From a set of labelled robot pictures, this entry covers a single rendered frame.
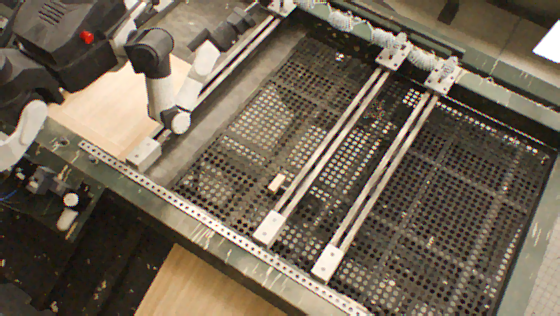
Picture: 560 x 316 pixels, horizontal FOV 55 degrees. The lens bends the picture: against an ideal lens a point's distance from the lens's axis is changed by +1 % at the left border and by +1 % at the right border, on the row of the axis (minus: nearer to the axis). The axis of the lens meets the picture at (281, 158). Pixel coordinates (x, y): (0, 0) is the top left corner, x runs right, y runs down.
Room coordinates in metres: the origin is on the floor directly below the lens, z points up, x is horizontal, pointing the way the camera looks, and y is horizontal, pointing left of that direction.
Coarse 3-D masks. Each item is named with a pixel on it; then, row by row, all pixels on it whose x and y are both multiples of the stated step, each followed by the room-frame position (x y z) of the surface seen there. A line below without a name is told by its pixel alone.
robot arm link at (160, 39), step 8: (152, 32) 1.72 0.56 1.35; (160, 32) 1.73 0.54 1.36; (144, 40) 1.67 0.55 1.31; (152, 40) 1.68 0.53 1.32; (160, 40) 1.70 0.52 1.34; (168, 40) 1.74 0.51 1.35; (160, 48) 1.68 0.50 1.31; (168, 48) 1.74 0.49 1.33; (168, 56) 1.75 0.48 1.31; (160, 64) 1.73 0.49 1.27; (168, 64) 1.76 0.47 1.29; (152, 72) 1.75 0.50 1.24; (160, 72) 1.75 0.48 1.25; (168, 72) 1.77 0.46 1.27
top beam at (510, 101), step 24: (264, 0) 2.61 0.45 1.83; (312, 24) 2.55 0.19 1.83; (360, 24) 2.49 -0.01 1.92; (360, 48) 2.49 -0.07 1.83; (408, 72) 2.43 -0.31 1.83; (456, 96) 2.38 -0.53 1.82; (480, 96) 2.31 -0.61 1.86; (504, 96) 2.31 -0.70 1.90; (504, 120) 2.33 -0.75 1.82; (528, 120) 2.27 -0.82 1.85; (552, 120) 2.26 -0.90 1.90; (552, 144) 2.29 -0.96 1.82
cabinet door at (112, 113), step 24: (120, 72) 2.30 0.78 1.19; (72, 96) 2.20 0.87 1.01; (96, 96) 2.22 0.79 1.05; (120, 96) 2.23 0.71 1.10; (144, 96) 2.24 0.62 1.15; (72, 120) 2.13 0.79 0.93; (96, 120) 2.15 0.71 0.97; (120, 120) 2.16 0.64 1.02; (144, 120) 2.17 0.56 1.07; (96, 144) 2.08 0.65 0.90; (120, 144) 2.09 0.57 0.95
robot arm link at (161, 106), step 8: (152, 80) 1.76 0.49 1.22; (160, 80) 1.76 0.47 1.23; (168, 80) 1.78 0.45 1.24; (152, 88) 1.78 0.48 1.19; (160, 88) 1.78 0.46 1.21; (168, 88) 1.80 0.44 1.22; (152, 96) 1.80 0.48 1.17; (160, 96) 1.79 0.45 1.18; (168, 96) 1.81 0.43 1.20; (152, 104) 1.82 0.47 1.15; (160, 104) 1.81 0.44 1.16; (168, 104) 1.83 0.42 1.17; (152, 112) 1.84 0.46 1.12; (160, 112) 1.83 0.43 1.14; (168, 112) 1.83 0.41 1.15; (176, 112) 1.85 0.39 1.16; (160, 120) 1.85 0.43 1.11; (168, 120) 1.84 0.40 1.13; (176, 120) 1.86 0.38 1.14; (184, 120) 1.88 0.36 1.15; (168, 128) 1.86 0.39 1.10; (176, 128) 1.87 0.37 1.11; (184, 128) 1.90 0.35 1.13
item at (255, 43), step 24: (288, 0) 2.53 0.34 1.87; (264, 24) 2.47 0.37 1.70; (240, 48) 2.37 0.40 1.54; (216, 72) 2.28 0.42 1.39; (240, 72) 2.38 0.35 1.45; (216, 96) 2.28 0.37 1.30; (192, 120) 2.20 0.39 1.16; (144, 144) 2.03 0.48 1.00; (168, 144) 2.11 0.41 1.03; (144, 168) 2.03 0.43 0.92
